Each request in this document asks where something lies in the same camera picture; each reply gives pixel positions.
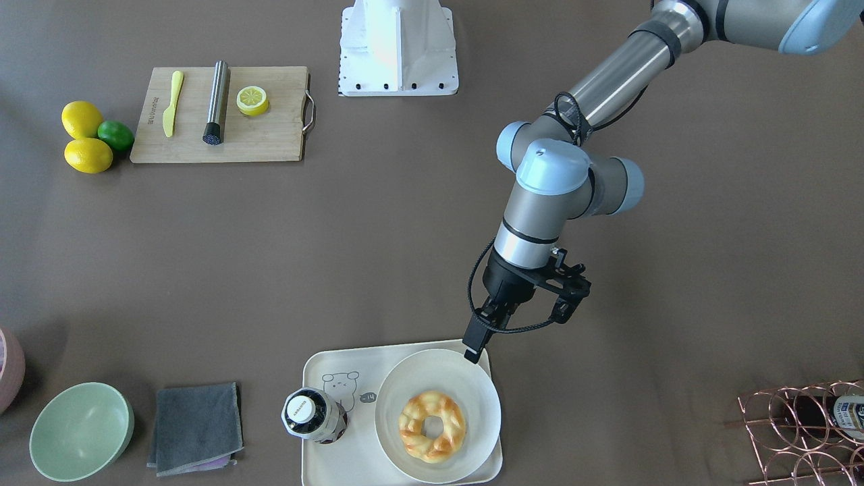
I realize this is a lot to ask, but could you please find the cream rectangular tray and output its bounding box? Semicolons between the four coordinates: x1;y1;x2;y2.
300;340;491;485

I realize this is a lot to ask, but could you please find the grey folded cloth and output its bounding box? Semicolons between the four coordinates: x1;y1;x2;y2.
147;382;244;477

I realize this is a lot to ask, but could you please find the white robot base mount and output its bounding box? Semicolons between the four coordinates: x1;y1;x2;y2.
337;1;460;97

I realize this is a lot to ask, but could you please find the steel cylinder muddler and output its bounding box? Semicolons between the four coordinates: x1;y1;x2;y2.
202;59;230;146

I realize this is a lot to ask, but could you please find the braided donut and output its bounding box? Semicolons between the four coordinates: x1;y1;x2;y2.
398;390;467;464

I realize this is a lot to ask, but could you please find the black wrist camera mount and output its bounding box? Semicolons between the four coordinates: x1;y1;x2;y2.
521;247;591;324

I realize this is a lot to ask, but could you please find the upper yellow lemon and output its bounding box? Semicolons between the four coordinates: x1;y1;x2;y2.
61;101;104;140

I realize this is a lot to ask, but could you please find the pink bowl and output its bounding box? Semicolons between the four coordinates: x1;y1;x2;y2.
1;327;26;414

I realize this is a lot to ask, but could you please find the bottle in wire rack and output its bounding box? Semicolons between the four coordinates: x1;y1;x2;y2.
783;394;863;443

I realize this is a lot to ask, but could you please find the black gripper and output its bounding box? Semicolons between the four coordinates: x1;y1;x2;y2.
462;250;536;364

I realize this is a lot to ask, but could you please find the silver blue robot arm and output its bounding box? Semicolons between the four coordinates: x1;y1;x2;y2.
462;1;862;363

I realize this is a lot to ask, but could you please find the green lime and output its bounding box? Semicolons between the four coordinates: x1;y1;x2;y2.
97;120;135;152

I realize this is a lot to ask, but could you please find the yellow lemon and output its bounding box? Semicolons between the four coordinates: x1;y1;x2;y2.
64;138;114;174
61;101;104;140

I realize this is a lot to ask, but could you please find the wooden cutting board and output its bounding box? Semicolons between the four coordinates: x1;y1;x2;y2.
130;65;309;164

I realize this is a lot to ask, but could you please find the half lemon slice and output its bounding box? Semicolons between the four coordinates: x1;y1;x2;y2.
236;85;269;117

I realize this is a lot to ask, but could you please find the yellow plastic knife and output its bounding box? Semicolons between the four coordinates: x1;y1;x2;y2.
161;70;185;138

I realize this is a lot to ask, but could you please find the lower yellow lemon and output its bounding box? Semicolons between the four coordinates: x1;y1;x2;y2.
64;138;114;174

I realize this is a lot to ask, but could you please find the white round plate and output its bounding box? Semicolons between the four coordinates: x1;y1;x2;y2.
375;350;503;485

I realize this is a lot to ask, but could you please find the dark sauce bottle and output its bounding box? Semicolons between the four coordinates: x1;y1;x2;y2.
281;387;348;445

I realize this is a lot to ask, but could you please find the mint green bowl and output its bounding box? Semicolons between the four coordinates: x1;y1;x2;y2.
30;382;134;482

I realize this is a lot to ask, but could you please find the copper wire bottle rack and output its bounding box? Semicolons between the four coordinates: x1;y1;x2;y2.
736;379;863;485

